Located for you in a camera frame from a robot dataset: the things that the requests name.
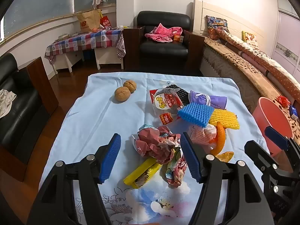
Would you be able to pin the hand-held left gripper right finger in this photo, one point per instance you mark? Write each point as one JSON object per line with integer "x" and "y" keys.
{"x": 191, "y": 159}

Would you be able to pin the yellow foam fruit net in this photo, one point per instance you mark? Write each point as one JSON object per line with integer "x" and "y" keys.
{"x": 225, "y": 120}

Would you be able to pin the red paper ball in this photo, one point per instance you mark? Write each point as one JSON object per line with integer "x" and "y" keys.
{"x": 152, "y": 143}

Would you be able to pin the red gift bag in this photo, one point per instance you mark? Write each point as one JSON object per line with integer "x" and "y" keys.
{"x": 106, "y": 23}

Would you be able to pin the checked tablecloth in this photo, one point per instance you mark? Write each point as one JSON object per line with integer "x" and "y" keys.
{"x": 84, "y": 41}

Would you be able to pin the crumpled printed wrapper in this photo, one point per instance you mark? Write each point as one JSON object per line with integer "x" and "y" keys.
{"x": 174, "y": 174}

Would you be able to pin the black leather armchair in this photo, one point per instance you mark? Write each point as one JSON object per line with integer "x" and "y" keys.
{"x": 164, "y": 49}

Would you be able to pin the white side table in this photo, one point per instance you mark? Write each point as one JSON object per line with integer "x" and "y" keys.
{"x": 105, "y": 57}

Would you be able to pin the small blue box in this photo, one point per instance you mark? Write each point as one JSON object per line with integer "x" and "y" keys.
{"x": 293, "y": 111}

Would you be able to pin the brown walnut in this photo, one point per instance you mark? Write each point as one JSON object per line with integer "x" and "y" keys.
{"x": 122, "y": 94}
{"x": 130, "y": 85}

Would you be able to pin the pink plastic bucket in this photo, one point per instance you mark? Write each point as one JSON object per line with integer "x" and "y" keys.
{"x": 264, "y": 114}

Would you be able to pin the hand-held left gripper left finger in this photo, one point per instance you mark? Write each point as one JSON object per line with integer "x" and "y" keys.
{"x": 110, "y": 159}

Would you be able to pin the colourful printed pillow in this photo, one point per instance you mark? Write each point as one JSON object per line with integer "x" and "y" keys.
{"x": 216, "y": 27}

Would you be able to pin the yellow floral pillow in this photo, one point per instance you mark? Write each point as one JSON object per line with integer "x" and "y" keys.
{"x": 250, "y": 39}

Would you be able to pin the purple rolled cloth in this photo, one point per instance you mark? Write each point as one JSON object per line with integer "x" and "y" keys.
{"x": 218, "y": 102}

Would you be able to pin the yellow plastic wrapper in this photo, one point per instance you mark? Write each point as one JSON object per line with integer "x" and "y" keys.
{"x": 138, "y": 174}

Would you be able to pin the blue foam fruit net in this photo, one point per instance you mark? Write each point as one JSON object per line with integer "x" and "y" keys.
{"x": 195, "y": 114}

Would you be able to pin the long orange peel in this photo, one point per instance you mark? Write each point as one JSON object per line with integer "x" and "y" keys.
{"x": 220, "y": 138}

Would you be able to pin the patterned hanging cloth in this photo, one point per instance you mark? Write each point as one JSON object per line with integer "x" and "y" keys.
{"x": 121, "y": 48}

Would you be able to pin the black foam fruit net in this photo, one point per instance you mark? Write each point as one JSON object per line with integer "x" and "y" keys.
{"x": 182, "y": 94}

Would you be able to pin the white crumpled cloth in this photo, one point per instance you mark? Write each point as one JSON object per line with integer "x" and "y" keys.
{"x": 5, "y": 103}

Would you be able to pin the pink white wardrobe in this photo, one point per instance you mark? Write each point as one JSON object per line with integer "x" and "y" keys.
{"x": 287, "y": 37}

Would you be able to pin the red foam fruit net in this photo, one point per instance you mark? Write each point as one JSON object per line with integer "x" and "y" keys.
{"x": 200, "y": 137}

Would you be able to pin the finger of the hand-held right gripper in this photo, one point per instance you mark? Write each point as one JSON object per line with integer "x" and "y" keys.
{"x": 262, "y": 155}
{"x": 276, "y": 137}

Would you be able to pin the brown paper bag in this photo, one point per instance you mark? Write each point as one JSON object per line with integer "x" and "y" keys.
{"x": 90, "y": 20}

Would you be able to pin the pink dotted clothing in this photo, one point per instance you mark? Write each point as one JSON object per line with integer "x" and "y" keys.
{"x": 164, "y": 34}

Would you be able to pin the light blue floral tablecloth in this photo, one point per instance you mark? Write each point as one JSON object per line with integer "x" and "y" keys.
{"x": 93, "y": 121}

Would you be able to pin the small orange peel piece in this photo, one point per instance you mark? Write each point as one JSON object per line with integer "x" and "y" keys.
{"x": 225, "y": 156}

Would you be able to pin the small orange box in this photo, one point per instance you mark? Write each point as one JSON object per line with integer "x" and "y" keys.
{"x": 178, "y": 38}

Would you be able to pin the black leather sofa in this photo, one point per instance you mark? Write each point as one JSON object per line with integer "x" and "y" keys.
{"x": 21, "y": 121}

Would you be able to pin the clear red-label snack packet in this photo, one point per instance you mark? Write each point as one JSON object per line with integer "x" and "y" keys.
{"x": 164, "y": 104}

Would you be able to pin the small red packet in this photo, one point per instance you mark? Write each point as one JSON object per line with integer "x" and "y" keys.
{"x": 283, "y": 101}

